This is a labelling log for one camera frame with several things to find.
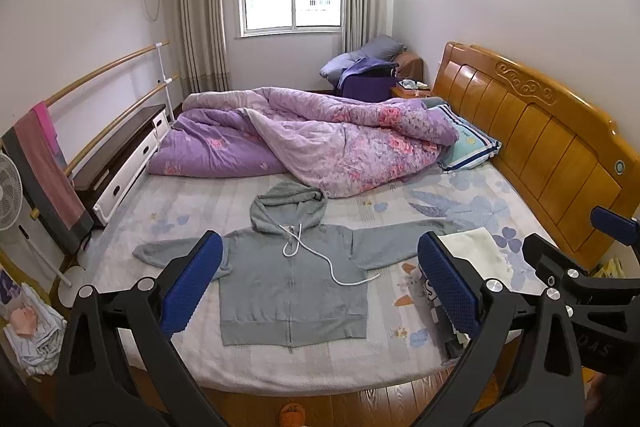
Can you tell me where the pile of light clothes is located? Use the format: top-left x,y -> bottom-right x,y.
3,283 -> 67,376

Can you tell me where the purple floral quilt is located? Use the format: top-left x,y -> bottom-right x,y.
149,87 -> 459,198

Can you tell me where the striped teal pillow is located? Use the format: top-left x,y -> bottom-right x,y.
423,96 -> 502,172

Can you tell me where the left grey curtain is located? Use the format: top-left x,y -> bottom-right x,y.
168,0 -> 230,95

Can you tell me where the checkered grey folded garment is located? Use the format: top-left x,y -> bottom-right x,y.
412,267 -> 465,363

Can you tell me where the pink grey hanging towel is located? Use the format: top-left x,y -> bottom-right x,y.
2,102 -> 94,255

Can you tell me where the grey blue pillow pile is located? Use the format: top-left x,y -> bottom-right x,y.
319,35 -> 406,84

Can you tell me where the wooden bed headboard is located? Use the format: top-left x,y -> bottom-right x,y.
432,41 -> 639,269

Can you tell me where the dark top white cabinet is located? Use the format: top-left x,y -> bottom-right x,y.
73,105 -> 169,228

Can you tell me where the white bar support post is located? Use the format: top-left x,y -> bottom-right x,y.
154,41 -> 175,124

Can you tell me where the yellow snack bag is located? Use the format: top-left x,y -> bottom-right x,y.
591,257 -> 626,279

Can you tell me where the lower wooden ballet bar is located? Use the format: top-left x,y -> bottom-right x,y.
30,74 -> 180,220

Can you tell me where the upper wooden ballet bar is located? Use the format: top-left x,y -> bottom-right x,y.
44,40 -> 169,107

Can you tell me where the white button jacket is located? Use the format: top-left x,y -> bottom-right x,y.
439,228 -> 513,289

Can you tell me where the orange slipper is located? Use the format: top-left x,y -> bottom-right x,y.
278,402 -> 306,427

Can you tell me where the wooden ballet bar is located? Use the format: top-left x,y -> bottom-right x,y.
44,40 -> 169,107
30,74 -> 180,220

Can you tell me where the grey zip hoodie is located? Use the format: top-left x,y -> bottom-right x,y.
131,178 -> 459,350

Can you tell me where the wooden nightstand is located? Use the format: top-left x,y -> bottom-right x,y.
390,79 -> 431,98

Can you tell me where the white standing fan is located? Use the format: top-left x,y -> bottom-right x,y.
1,153 -> 86,309

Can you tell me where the dark purple cloth chair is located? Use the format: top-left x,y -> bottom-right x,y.
336,57 -> 397,103

